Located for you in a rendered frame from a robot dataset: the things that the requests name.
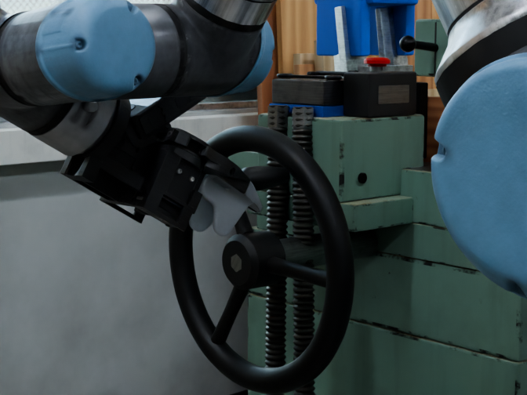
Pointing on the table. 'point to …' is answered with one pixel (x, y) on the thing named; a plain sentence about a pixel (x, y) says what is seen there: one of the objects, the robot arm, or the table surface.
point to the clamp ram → (423, 108)
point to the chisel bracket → (434, 29)
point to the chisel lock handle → (407, 44)
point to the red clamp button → (376, 61)
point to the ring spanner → (309, 76)
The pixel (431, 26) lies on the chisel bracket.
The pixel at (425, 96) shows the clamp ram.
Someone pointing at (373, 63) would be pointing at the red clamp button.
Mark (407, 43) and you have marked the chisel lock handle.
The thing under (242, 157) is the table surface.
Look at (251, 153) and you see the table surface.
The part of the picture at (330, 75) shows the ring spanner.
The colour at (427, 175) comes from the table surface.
